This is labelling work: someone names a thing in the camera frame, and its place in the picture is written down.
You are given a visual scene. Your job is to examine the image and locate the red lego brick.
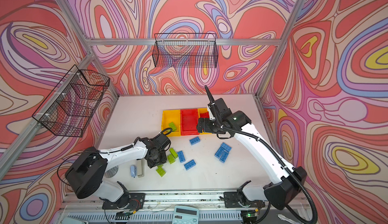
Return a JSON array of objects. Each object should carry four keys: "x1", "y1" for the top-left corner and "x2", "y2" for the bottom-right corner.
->
[{"x1": 200, "y1": 112, "x2": 210, "y2": 118}]

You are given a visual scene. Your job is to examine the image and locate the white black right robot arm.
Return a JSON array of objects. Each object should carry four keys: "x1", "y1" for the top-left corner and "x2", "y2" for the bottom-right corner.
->
[{"x1": 197, "y1": 96, "x2": 318, "y2": 224}]

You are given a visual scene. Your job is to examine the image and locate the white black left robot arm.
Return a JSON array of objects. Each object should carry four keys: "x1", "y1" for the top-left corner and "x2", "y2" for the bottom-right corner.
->
[{"x1": 65, "y1": 133, "x2": 171, "y2": 209}]

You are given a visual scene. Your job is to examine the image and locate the green lego brick front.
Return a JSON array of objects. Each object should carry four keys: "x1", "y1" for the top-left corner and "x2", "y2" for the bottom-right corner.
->
[{"x1": 156, "y1": 167, "x2": 166, "y2": 177}]

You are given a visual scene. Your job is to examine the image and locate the green square lego brick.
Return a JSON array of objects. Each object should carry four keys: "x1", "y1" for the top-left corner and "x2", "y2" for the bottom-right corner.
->
[{"x1": 167, "y1": 154, "x2": 176, "y2": 164}]

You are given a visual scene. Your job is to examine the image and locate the grey marker pen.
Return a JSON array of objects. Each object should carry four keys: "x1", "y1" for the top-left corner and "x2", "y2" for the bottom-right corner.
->
[{"x1": 136, "y1": 158, "x2": 145, "y2": 178}]

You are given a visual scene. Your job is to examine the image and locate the yellow right plastic bin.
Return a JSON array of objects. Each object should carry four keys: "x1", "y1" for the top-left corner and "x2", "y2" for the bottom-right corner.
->
[{"x1": 197, "y1": 108, "x2": 212, "y2": 134}]

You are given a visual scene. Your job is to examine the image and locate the yellow plastic bin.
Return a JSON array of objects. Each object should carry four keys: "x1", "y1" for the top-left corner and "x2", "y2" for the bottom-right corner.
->
[
  {"x1": 161, "y1": 109, "x2": 181, "y2": 137},
  {"x1": 197, "y1": 108, "x2": 212, "y2": 134}
]

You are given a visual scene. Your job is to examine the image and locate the blue lego brick center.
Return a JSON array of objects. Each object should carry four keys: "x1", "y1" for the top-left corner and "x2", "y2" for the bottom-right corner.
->
[{"x1": 177, "y1": 151, "x2": 186, "y2": 163}]

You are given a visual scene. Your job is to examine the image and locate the light blue small object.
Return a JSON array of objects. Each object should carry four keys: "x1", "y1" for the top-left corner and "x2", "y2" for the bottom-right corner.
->
[{"x1": 130, "y1": 165, "x2": 137, "y2": 178}]

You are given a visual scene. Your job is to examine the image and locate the blue lego brick right top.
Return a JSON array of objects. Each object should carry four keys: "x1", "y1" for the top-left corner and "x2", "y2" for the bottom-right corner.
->
[{"x1": 220, "y1": 143, "x2": 232, "y2": 152}]

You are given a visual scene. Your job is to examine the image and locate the blue lego brick right left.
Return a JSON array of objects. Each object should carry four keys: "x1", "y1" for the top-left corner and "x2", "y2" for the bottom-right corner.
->
[{"x1": 215, "y1": 147, "x2": 225, "y2": 159}]

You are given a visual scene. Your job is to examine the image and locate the red middle plastic bin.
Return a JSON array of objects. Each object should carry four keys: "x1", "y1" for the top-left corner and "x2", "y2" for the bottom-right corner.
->
[{"x1": 180, "y1": 109, "x2": 199, "y2": 136}]

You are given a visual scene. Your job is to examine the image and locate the blue lego brick near bins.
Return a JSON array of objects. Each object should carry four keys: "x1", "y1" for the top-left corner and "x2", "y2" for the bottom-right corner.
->
[{"x1": 190, "y1": 137, "x2": 201, "y2": 145}]

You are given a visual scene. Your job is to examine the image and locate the blue lego brick front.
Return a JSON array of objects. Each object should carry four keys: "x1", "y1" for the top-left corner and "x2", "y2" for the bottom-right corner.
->
[{"x1": 184, "y1": 160, "x2": 196, "y2": 170}]

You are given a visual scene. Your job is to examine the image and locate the blue lego brick right bottom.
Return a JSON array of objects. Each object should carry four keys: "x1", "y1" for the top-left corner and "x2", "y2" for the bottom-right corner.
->
[{"x1": 219, "y1": 151, "x2": 229, "y2": 163}]

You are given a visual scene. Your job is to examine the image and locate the yellow left plastic bin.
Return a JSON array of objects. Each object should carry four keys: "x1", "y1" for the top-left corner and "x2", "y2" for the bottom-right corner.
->
[{"x1": 161, "y1": 109, "x2": 181, "y2": 137}]

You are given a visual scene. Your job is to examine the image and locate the light blue calculator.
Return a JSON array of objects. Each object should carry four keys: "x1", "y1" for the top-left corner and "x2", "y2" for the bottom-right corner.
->
[{"x1": 172, "y1": 206, "x2": 200, "y2": 224}]

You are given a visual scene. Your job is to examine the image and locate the black wire basket back wall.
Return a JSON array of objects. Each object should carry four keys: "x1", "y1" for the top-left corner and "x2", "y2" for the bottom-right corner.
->
[{"x1": 152, "y1": 33, "x2": 219, "y2": 68}]

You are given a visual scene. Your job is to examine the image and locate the black wire basket wall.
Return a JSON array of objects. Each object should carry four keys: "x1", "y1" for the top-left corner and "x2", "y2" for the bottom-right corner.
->
[
  {"x1": 152, "y1": 33, "x2": 219, "y2": 68},
  {"x1": 32, "y1": 65, "x2": 110, "y2": 138}
]

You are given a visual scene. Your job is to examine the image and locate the black wire basket left wall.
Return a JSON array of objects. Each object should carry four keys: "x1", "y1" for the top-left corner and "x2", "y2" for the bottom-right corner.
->
[{"x1": 32, "y1": 65, "x2": 110, "y2": 138}]

